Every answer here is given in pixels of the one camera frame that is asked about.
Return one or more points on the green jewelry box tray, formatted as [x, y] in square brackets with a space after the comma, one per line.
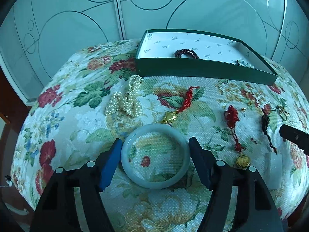
[193, 53]

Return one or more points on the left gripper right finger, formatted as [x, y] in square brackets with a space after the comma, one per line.
[255, 208]

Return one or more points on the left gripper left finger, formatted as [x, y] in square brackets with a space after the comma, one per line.
[56, 210]

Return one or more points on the small gold earring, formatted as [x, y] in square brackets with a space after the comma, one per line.
[243, 110]

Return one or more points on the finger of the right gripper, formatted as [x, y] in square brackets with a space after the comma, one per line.
[298, 137]

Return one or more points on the red tassel gold locket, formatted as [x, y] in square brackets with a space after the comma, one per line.
[231, 117]

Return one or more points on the red cord gold pendant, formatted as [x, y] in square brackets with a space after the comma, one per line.
[183, 103]

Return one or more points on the pale green jade bangle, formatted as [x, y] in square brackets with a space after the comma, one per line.
[168, 130]

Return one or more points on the frosted glass wardrobe doors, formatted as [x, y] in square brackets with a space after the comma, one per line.
[38, 36]

